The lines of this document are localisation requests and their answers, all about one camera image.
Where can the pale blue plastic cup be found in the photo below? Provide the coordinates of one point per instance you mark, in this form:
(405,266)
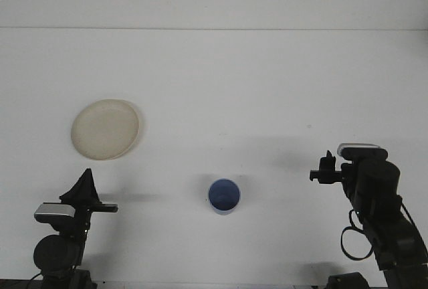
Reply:
(224,197)

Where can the pale cream round plate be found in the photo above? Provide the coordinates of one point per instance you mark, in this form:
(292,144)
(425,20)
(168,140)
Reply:
(105,128)

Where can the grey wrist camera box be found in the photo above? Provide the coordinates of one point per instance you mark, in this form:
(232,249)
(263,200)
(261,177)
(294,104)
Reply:
(53,211)
(357,147)

